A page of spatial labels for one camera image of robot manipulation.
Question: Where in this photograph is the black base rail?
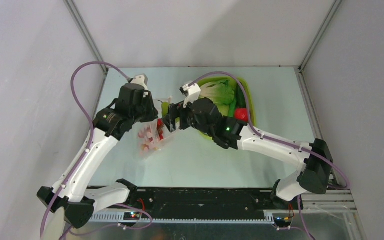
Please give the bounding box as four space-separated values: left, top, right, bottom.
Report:
123 187 300 221

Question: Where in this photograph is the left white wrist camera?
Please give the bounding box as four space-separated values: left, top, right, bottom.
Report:
128 74 149 91

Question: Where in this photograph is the purple cable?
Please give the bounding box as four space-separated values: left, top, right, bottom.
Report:
39 61 132 239
186 71 351 191

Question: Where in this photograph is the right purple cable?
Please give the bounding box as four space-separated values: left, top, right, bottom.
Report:
186 71 351 191

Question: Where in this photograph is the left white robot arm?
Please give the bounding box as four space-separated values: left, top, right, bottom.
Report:
37 82 158 229

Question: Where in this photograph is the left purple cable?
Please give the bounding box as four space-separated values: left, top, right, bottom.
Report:
39 61 132 239

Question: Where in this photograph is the clear pink zip bag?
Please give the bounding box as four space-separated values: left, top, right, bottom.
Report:
137 96 180 159

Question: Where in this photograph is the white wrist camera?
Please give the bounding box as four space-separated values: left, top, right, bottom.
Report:
128 74 149 91
179 83 201 108

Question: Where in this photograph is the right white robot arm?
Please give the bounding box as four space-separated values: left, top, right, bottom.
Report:
162 98 332 209

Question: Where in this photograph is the red apple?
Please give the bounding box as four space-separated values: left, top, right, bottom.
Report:
233 108 249 122

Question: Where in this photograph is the green lettuce head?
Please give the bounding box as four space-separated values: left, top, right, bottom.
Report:
200 79 235 105

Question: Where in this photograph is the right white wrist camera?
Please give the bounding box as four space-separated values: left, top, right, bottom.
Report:
179 83 201 108

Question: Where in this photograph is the dark green cucumber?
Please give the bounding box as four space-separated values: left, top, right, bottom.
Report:
235 85 247 109

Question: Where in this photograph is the yellow green pear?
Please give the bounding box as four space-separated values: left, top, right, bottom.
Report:
160 101 170 118

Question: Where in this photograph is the green plastic tray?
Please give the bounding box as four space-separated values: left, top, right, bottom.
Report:
197 76 256 123

